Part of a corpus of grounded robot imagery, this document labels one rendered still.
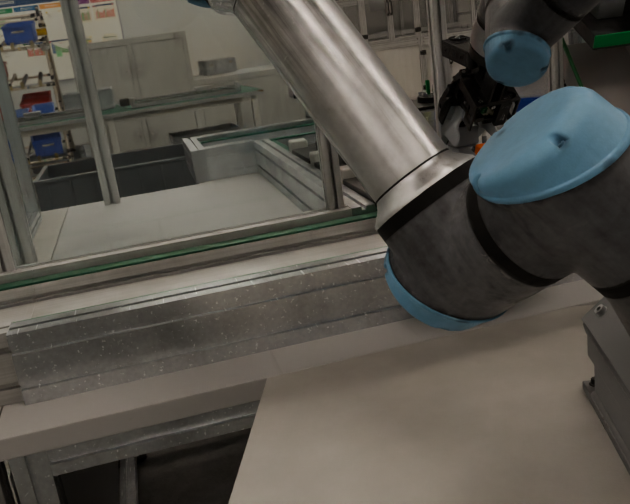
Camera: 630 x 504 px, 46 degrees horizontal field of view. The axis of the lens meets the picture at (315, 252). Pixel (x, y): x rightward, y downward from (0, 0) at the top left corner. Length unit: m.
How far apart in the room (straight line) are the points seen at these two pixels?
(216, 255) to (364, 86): 0.64
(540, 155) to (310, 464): 0.40
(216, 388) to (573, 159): 0.57
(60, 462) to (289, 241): 0.53
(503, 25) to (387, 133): 0.30
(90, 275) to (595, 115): 0.90
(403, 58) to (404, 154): 9.83
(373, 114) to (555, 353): 0.43
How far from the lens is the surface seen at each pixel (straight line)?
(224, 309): 1.02
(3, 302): 1.30
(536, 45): 0.92
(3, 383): 1.06
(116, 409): 0.98
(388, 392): 0.90
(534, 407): 0.85
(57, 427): 0.98
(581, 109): 0.58
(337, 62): 0.70
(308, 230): 1.29
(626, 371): 0.73
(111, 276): 1.27
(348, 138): 0.69
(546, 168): 0.56
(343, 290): 1.04
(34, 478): 1.03
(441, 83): 2.40
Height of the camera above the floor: 1.29
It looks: 17 degrees down
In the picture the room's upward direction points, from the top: 8 degrees counter-clockwise
